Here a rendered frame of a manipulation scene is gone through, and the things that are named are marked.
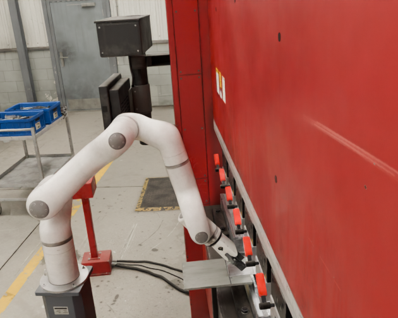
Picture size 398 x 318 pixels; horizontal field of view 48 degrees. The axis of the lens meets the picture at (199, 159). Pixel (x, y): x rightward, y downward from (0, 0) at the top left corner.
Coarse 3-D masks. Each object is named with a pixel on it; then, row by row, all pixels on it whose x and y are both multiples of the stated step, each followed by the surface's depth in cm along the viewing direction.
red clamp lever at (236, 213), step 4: (236, 208) 160; (236, 212) 158; (236, 216) 157; (240, 216) 158; (236, 220) 157; (240, 220) 157; (236, 224) 156; (240, 224) 157; (240, 228) 156; (236, 232) 155; (240, 232) 155; (244, 232) 155
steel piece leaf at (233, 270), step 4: (228, 264) 181; (228, 268) 175; (232, 268) 179; (236, 268) 179; (248, 268) 178; (252, 268) 178; (228, 272) 175; (232, 272) 176; (236, 272) 176; (240, 272) 176; (244, 272) 176; (248, 272) 176; (252, 272) 175
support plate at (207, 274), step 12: (192, 264) 183; (204, 264) 183; (216, 264) 182; (192, 276) 175; (204, 276) 175; (216, 276) 175; (228, 276) 174; (240, 276) 174; (192, 288) 169; (204, 288) 169
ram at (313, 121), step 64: (256, 0) 110; (320, 0) 66; (384, 0) 47; (256, 64) 116; (320, 64) 68; (384, 64) 49; (256, 128) 124; (320, 128) 71; (384, 128) 50; (256, 192) 132; (320, 192) 74; (384, 192) 51; (320, 256) 77; (384, 256) 53
